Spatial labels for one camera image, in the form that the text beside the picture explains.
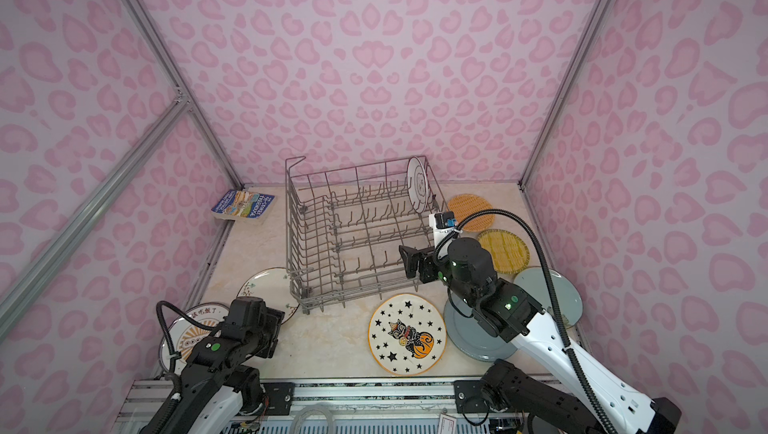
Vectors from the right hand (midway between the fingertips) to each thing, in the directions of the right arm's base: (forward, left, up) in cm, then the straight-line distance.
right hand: (416, 243), depth 67 cm
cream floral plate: (+2, +42, -28) cm, 51 cm away
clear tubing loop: (-28, +24, -31) cm, 48 cm away
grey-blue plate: (-11, -15, -29) cm, 34 cm away
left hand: (-8, +35, -25) cm, 44 cm away
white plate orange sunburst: (-12, +63, -28) cm, 71 cm away
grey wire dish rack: (+23, +23, -27) cm, 43 cm away
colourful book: (+33, +62, -27) cm, 75 cm away
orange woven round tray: (+37, -20, -30) cm, 51 cm away
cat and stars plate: (-11, +2, -29) cm, 31 cm away
